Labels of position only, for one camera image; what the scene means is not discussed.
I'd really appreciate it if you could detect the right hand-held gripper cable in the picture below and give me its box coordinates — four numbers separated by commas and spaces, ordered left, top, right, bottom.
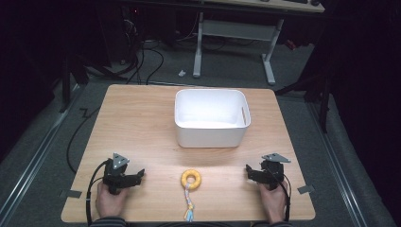
270, 168, 292, 222

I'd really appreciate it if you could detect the grey tape piece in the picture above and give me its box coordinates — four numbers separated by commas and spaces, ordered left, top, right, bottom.
58, 188, 83, 200
296, 184, 316, 195

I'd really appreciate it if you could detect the yellow ring rope toy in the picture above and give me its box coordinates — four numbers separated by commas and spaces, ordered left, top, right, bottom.
180, 168, 202, 223

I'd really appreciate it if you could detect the person's right hand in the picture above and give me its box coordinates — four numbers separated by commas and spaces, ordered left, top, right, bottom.
256, 180, 288, 224

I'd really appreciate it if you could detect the metal floor rail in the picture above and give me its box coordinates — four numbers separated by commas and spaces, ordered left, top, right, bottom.
0, 84, 80, 220
305, 99, 371, 227

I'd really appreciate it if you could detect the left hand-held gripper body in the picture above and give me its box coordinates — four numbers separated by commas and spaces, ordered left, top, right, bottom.
102, 152, 135, 196

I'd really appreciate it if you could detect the white-legged desk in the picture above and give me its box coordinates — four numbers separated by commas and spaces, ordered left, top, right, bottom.
191, 0, 326, 87

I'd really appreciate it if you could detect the left hand-held gripper cable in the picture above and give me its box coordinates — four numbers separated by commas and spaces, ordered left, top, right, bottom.
85, 159, 112, 226

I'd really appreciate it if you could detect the hand-held gripper cable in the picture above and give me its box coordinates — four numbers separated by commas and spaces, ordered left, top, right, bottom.
85, 159, 112, 226
270, 168, 292, 222

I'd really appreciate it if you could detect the person's left hand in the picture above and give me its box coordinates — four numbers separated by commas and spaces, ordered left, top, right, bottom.
95, 181, 131, 219

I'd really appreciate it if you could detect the white plastic bin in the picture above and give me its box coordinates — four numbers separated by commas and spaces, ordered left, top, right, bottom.
174, 88, 253, 148

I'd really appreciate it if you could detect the black stand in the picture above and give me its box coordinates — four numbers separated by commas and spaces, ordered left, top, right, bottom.
58, 51, 129, 114
273, 60, 334, 134

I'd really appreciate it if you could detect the bundle of black cables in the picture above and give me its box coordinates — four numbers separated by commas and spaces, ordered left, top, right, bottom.
121, 18, 166, 86

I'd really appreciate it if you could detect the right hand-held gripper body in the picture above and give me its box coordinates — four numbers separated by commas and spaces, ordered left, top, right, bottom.
258, 152, 292, 191

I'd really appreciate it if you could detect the black floor cable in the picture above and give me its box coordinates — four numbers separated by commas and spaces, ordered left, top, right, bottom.
65, 107, 101, 174

